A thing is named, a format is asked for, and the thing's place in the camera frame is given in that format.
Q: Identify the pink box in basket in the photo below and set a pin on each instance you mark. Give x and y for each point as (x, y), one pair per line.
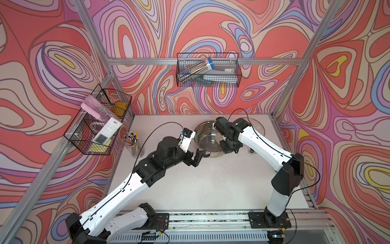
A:
(93, 107)

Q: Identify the black wire basket back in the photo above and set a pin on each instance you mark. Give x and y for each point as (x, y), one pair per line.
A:
(219, 58)

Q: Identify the glass pot lid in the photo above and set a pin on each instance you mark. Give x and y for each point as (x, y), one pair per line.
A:
(257, 126)

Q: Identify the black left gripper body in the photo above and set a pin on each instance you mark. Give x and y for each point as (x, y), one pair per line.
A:
(187, 160)

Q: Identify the yellow sticky notes pad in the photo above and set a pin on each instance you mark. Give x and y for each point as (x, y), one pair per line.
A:
(98, 149)

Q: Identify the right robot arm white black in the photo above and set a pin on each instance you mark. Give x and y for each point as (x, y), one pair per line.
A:
(289, 167)

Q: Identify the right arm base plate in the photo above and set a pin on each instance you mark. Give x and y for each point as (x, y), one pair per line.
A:
(264, 220)

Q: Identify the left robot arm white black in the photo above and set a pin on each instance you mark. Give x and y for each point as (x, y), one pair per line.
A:
(147, 172)

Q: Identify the black white stapler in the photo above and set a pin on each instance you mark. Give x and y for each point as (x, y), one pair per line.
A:
(251, 151)

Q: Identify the tube of pencils blue cap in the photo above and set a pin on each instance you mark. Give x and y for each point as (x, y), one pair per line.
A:
(189, 71)

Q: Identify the white grey box in basket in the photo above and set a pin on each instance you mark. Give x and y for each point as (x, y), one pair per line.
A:
(222, 73)

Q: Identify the yellow object in basket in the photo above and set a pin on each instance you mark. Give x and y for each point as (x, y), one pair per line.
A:
(120, 109)

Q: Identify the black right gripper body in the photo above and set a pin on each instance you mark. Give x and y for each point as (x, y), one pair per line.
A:
(229, 146)

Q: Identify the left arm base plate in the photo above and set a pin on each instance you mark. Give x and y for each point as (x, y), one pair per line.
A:
(159, 221)

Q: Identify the aluminium rail front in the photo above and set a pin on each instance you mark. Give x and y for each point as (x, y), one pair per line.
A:
(300, 218)

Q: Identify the stainless steel pot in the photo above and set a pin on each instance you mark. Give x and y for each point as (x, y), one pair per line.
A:
(208, 139)

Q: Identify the white calculator device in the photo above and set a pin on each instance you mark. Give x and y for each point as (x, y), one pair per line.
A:
(107, 131)

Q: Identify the clear pen holder cup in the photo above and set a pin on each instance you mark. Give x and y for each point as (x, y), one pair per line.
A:
(132, 144)

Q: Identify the black wire basket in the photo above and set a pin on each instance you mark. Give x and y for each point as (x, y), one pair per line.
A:
(219, 58)
(84, 127)

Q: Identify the black wire basket left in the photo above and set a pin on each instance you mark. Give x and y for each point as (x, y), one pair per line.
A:
(84, 127)

